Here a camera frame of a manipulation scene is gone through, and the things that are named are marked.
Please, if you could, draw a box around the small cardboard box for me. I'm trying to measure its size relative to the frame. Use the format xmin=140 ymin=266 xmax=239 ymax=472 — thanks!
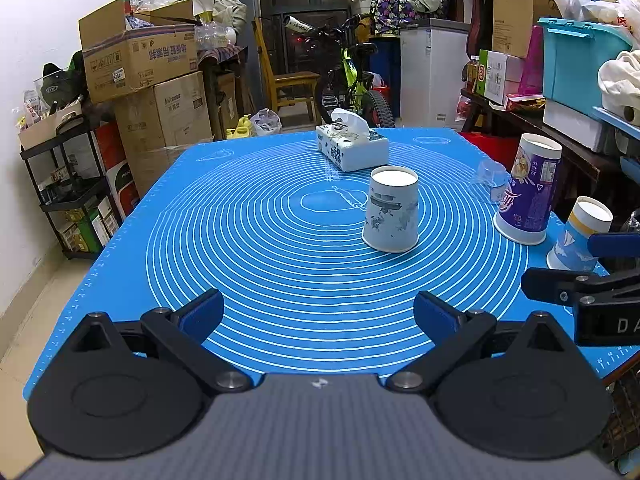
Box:
xmin=18 ymin=102 xmax=83 ymax=151

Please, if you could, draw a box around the clear plastic cup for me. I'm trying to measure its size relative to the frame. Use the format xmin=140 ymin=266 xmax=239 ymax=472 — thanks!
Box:
xmin=467 ymin=160 xmax=512 ymax=206

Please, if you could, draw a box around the red plastic bin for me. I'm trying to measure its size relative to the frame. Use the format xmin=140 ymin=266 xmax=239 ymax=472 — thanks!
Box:
xmin=460 ymin=132 xmax=521 ymax=171

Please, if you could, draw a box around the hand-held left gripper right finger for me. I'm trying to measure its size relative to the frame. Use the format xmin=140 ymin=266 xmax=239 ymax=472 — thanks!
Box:
xmin=386 ymin=290 xmax=577 ymax=394

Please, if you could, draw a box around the teal plastic storage bin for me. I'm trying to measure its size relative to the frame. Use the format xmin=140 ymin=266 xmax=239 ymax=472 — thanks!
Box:
xmin=537 ymin=16 xmax=640 ymax=121

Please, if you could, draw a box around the black metal shelf rack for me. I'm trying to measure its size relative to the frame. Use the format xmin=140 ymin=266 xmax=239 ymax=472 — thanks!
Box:
xmin=20 ymin=115 xmax=123 ymax=261

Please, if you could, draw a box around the open cardboard box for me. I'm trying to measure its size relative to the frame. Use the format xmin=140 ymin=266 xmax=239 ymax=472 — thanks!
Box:
xmin=78 ymin=0 xmax=198 ymax=105

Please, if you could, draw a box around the wooden chair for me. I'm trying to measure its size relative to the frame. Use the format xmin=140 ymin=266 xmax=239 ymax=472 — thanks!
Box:
xmin=254 ymin=17 xmax=321 ymax=111

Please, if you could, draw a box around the pink plastic sheet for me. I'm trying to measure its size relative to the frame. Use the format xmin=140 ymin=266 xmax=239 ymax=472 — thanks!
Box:
xmin=517 ymin=25 xmax=545 ymax=96

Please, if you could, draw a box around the tall purple paper cup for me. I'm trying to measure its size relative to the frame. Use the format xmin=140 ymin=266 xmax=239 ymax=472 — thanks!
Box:
xmin=493 ymin=133 xmax=563 ymax=246

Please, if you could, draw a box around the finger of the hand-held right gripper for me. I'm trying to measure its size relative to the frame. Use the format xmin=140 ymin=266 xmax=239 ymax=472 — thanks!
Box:
xmin=521 ymin=266 xmax=640 ymax=307
xmin=587 ymin=232 xmax=640 ymax=259

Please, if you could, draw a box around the dark wooden side table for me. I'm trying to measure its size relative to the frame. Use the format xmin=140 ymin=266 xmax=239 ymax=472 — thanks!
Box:
xmin=460 ymin=87 xmax=640 ymax=211

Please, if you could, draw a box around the large brown cardboard box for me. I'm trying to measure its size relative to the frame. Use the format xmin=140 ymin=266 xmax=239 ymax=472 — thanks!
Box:
xmin=114 ymin=71 xmax=215 ymax=196

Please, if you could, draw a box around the blue silicone baking mat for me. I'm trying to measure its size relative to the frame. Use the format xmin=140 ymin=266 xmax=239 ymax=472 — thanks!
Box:
xmin=22 ymin=127 xmax=640 ymax=403

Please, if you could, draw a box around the tall cardboard box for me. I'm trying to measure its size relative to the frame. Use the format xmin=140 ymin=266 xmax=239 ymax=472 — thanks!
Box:
xmin=492 ymin=0 xmax=563 ymax=58

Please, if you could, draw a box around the white blue-print paper cup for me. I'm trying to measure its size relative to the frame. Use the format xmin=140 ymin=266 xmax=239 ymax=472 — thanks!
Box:
xmin=361 ymin=165 xmax=420 ymax=253

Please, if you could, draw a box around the yellow and blue paper cup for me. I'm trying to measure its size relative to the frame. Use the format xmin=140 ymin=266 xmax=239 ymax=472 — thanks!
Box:
xmin=546 ymin=196 xmax=614 ymax=273

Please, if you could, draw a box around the floral fabric bag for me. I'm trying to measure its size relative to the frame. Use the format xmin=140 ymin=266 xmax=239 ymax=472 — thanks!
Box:
xmin=370 ymin=0 xmax=446 ymax=36

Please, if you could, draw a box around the white and green carton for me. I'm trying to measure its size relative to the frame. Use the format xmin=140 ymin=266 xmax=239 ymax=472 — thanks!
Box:
xmin=475 ymin=50 xmax=523 ymax=106

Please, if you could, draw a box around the clear plastic bag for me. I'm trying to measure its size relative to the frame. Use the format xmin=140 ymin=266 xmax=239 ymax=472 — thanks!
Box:
xmin=250 ymin=108 xmax=283 ymax=136

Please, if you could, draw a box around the white patterned tissue box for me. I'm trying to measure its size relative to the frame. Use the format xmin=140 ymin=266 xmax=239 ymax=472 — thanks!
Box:
xmin=316 ymin=108 xmax=390 ymax=172

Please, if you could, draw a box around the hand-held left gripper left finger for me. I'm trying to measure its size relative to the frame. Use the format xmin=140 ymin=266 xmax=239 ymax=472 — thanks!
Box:
xmin=59 ymin=288 xmax=254 ymax=395

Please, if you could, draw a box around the yellow plastic jug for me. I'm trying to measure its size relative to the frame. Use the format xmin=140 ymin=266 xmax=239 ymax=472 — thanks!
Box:
xmin=225 ymin=114 xmax=256 ymax=140

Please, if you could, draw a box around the white chest freezer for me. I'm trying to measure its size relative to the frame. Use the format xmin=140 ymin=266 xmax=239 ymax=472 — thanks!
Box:
xmin=400 ymin=18 xmax=471 ymax=133

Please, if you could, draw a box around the white crumpled cloth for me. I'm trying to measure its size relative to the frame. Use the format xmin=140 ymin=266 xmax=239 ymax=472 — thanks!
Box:
xmin=598 ymin=50 xmax=640 ymax=126

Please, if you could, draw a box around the green and black bicycle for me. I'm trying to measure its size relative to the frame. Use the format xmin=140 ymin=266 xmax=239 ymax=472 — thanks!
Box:
xmin=284 ymin=12 xmax=396 ymax=128

